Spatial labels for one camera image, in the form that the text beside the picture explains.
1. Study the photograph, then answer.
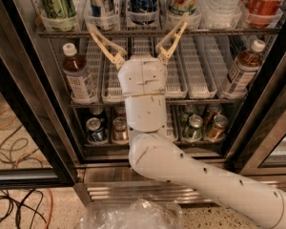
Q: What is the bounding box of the right tea bottle white cap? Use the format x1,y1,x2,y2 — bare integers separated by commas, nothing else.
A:
221,39,266,94

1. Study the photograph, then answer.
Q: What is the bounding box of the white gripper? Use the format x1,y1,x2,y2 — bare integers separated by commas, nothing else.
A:
88,13,188,96

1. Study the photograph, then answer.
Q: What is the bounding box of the right glass fridge door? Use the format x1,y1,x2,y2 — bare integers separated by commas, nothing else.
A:
227,20,286,176

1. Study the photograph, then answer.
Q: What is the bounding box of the clear plastic bin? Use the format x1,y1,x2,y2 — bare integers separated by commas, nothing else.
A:
78,198,183,229

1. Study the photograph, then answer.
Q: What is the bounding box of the green can shelf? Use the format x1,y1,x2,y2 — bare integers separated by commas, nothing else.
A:
180,105,203,142
41,0,76,32

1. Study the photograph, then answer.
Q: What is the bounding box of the blue pepsi can shelf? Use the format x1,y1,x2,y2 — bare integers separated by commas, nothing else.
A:
128,0,157,25
86,106,108,142

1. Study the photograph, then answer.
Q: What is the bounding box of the left glass fridge door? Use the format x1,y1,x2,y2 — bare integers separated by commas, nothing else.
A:
0,55,76,189

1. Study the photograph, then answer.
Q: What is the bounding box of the glass fridge door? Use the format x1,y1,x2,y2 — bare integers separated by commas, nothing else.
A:
0,55,76,189
227,20,286,176

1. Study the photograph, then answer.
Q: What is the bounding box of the steel fridge bottom grille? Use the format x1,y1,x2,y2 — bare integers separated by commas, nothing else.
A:
73,159,286,206

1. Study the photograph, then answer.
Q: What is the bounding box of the green can top shelf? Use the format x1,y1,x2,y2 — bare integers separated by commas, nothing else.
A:
41,0,76,32

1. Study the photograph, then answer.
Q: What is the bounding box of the slim blue silver can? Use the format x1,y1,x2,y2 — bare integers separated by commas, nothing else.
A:
90,0,115,31

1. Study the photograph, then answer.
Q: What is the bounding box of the middle wire shelf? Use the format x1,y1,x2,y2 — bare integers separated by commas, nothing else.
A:
68,98,244,108

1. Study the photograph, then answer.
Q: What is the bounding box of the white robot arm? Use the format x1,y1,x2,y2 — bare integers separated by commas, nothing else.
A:
88,14,286,229

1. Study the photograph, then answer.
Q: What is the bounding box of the clear water bottle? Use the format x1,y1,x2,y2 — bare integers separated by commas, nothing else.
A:
199,0,241,30

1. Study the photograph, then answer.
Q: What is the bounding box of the bronze can bottom shelf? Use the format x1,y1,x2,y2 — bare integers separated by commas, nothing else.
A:
203,103,229,143

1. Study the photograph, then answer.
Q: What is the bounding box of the blue pepsi can top shelf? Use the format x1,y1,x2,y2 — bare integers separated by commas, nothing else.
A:
128,0,157,25

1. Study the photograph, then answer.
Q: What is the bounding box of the red coca-cola can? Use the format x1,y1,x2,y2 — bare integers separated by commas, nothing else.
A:
247,0,282,29

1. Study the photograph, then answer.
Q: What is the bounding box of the top wire shelf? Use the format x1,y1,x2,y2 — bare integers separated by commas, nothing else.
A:
37,28,281,38

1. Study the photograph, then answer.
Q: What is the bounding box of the tea bottle white cap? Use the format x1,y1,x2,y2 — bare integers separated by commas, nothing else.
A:
63,43,95,104
221,39,266,94

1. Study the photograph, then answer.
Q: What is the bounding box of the green can bottom shelf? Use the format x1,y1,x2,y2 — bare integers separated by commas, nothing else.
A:
180,105,203,142

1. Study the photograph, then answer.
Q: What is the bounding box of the gold can bottom shelf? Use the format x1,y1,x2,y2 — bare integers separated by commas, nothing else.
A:
112,106,128,143

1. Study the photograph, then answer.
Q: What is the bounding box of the wire shelf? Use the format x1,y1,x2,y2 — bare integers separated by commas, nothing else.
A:
37,28,281,38
68,98,244,108

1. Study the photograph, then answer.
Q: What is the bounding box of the left tea bottle white cap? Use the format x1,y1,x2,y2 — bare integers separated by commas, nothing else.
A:
63,43,95,104

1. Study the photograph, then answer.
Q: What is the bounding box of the black cable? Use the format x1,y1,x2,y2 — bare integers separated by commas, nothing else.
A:
0,98,48,229

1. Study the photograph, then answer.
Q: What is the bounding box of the blue pepsi can bottom shelf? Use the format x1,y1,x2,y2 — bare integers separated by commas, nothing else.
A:
86,106,108,142

